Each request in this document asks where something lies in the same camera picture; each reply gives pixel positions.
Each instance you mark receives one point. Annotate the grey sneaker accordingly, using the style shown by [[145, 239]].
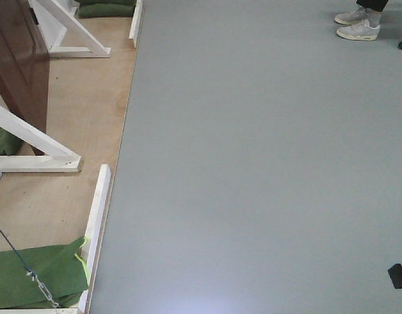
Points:
[[361, 31], [351, 18]]

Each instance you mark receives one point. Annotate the white far edge rail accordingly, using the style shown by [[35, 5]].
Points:
[[136, 22]]

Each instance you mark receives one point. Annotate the white near edge rail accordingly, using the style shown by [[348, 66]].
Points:
[[90, 250]]

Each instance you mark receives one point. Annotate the white edge rail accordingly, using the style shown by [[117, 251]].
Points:
[[136, 22], [90, 250]]

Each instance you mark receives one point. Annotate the white support brace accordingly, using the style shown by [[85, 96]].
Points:
[[56, 158], [56, 19]]

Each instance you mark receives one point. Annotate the person black trouser leg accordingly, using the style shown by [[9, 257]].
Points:
[[375, 5]]

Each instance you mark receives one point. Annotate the near green sandbag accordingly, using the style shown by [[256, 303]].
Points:
[[59, 267]]

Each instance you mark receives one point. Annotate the white far support brace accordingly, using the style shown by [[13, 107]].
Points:
[[56, 19]]

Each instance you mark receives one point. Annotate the white near support brace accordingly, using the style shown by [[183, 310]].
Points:
[[56, 158]]

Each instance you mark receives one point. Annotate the upper far green sandbag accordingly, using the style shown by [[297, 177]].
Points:
[[116, 2]]

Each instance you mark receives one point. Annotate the green sandbag behind brace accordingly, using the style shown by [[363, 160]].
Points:
[[9, 143]]

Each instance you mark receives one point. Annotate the brown wooden door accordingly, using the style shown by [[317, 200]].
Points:
[[24, 63]]

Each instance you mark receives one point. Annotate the grey sneaker far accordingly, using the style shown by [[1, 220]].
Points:
[[351, 18]]

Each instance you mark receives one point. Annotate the grey sneaker near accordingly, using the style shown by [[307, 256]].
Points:
[[361, 31]]

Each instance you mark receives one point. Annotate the lower far green sandbag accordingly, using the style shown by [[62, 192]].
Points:
[[101, 10]]

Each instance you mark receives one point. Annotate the plywood base platform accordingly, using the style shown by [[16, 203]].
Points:
[[87, 106]]

